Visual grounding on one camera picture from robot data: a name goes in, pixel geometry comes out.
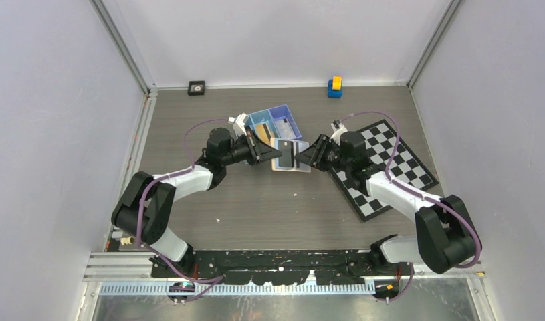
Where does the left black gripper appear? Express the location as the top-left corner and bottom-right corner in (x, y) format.
(221, 130), (281, 167)

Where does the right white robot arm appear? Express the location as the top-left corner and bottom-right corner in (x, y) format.
(295, 132), (482, 275)

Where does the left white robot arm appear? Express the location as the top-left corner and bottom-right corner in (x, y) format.
(111, 128), (282, 277)

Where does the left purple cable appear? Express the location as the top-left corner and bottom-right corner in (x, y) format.
(136, 118), (233, 304)

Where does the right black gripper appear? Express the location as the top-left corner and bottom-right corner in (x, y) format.
(294, 134), (352, 173)

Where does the beige leather card holder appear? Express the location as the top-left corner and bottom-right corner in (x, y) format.
(271, 138), (312, 173)

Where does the small black square box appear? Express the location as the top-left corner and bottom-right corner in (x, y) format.
(187, 80), (206, 96)

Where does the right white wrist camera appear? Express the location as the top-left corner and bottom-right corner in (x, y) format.
(330, 120), (348, 145)

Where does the black and white chessboard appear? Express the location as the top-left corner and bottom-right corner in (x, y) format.
(327, 119), (439, 223)

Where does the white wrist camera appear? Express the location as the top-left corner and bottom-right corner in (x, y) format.
(227, 113), (250, 137)
(330, 120), (348, 145)

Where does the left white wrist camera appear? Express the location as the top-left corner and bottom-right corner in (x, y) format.
(227, 113), (250, 137)

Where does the clear item in tray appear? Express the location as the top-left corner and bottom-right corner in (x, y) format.
(274, 118), (296, 140)

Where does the blue and yellow toy block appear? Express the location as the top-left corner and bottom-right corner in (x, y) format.
(327, 76), (342, 98)

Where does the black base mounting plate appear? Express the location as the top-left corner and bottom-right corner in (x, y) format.
(150, 249), (412, 286)

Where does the blue three-compartment organizer tray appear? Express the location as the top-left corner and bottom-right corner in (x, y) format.
(247, 104), (302, 140)

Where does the small beige spool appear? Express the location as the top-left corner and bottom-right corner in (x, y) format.
(119, 237), (134, 246)

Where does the orange item in tray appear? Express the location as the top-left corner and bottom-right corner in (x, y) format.
(255, 123), (274, 145)

